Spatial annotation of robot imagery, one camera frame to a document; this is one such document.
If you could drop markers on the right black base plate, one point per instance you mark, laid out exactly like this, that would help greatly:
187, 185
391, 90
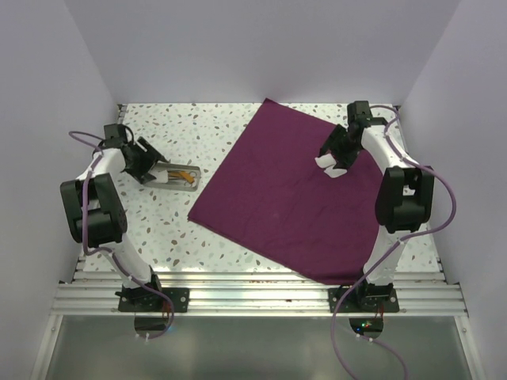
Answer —
368, 298

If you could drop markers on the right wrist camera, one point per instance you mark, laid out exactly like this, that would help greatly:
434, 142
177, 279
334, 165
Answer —
360, 113

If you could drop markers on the orange bandage strip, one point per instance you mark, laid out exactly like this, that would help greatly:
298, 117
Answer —
181, 176

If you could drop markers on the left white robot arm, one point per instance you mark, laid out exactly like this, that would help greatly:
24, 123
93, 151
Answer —
95, 214

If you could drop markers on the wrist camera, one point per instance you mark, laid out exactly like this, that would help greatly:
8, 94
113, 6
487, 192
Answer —
117, 133
360, 113

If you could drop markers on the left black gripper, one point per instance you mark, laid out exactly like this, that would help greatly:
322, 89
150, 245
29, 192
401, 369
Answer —
142, 173

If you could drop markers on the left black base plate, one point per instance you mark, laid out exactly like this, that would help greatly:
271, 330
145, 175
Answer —
138, 300

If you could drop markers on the white gauze pad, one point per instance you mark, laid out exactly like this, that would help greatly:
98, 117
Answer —
335, 171
161, 177
325, 161

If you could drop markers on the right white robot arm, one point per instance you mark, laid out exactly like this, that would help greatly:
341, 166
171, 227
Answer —
404, 199

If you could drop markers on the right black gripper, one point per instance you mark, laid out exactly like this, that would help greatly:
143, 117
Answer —
345, 160

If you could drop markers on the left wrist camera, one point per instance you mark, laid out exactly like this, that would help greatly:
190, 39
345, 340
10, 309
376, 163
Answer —
117, 133

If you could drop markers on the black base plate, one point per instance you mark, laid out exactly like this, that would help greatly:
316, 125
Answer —
368, 298
138, 300

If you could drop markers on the steel scissors in tray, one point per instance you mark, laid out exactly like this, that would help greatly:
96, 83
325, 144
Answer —
194, 174

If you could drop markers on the purple cloth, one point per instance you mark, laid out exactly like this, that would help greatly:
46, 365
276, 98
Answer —
269, 196

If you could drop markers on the metal instrument tray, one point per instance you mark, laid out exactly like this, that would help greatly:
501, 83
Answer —
173, 185

